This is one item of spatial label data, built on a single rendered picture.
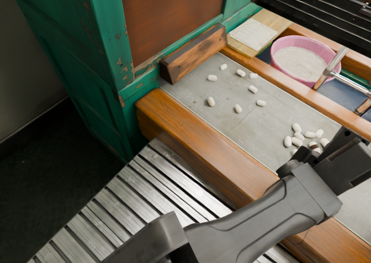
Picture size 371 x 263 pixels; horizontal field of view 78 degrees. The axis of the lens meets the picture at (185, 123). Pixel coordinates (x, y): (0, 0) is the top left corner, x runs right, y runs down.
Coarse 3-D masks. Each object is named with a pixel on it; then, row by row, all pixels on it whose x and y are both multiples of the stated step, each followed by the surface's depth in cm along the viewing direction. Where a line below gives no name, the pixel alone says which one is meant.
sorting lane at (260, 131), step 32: (192, 96) 79; (224, 96) 80; (256, 96) 80; (288, 96) 81; (224, 128) 72; (256, 128) 73; (288, 128) 73; (320, 128) 74; (288, 160) 67; (352, 192) 63; (352, 224) 58
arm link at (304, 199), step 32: (288, 192) 28; (320, 192) 30; (160, 224) 20; (192, 224) 21; (224, 224) 22; (256, 224) 23; (288, 224) 25; (128, 256) 21; (160, 256) 19; (192, 256) 20; (224, 256) 20; (256, 256) 22
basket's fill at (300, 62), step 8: (288, 48) 97; (296, 48) 99; (280, 56) 95; (288, 56) 94; (296, 56) 94; (304, 56) 96; (312, 56) 95; (280, 64) 91; (288, 64) 92; (296, 64) 91; (304, 64) 92; (312, 64) 92; (320, 64) 93; (296, 72) 89; (304, 72) 89; (312, 72) 90; (320, 72) 90; (312, 80) 88
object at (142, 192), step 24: (144, 168) 71; (168, 168) 71; (192, 168) 72; (120, 192) 66; (144, 192) 67; (168, 192) 67; (192, 192) 67; (216, 192) 68; (96, 216) 62; (120, 216) 63; (144, 216) 63; (192, 216) 64; (216, 216) 66; (72, 240) 59; (96, 240) 59; (120, 240) 59
